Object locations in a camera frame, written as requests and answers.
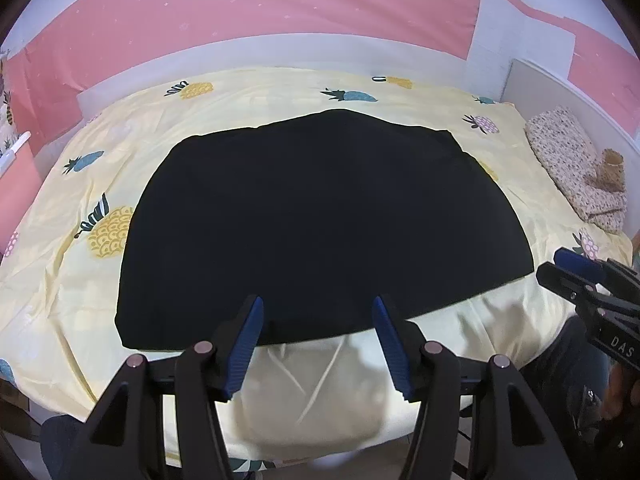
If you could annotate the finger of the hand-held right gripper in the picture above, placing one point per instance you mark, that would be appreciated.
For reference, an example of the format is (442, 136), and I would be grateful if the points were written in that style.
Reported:
(580, 261)
(555, 277)

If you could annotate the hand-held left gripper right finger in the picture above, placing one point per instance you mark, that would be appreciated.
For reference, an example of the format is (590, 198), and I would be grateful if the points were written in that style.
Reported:
(392, 347)

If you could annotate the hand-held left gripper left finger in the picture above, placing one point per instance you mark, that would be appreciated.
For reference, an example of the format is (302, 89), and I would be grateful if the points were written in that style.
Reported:
(245, 345)

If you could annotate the black garment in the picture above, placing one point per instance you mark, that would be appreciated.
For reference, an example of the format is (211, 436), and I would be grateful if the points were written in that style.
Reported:
(320, 210)

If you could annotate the person's right hand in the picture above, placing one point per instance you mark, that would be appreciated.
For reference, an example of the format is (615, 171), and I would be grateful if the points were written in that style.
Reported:
(622, 390)

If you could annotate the person's right leg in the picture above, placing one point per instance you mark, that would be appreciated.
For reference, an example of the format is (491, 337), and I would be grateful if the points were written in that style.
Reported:
(565, 375)

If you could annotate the person's leg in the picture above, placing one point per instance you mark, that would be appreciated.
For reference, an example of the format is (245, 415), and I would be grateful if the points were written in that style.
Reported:
(60, 440)
(565, 375)

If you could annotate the brown teddy bear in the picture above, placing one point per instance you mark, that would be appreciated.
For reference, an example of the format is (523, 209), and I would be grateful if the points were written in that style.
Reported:
(612, 172)

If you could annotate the floral pillow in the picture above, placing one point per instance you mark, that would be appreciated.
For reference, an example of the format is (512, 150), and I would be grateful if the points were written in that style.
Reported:
(565, 155)

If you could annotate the white headboard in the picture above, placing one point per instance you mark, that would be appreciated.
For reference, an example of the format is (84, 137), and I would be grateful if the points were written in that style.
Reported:
(545, 90)

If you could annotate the yellow pineapple print bedsheet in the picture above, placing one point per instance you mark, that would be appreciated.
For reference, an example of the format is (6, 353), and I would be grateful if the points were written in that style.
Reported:
(60, 270)

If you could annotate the person's left leg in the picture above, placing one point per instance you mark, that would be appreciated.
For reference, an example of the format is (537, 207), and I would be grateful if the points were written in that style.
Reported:
(60, 440)

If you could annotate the pink laundry basket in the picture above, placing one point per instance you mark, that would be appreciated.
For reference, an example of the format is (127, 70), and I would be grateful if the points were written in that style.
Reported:
(17, 195)

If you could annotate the white pineapple print cloth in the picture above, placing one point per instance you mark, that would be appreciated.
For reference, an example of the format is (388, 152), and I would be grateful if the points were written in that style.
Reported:
(6, 95)

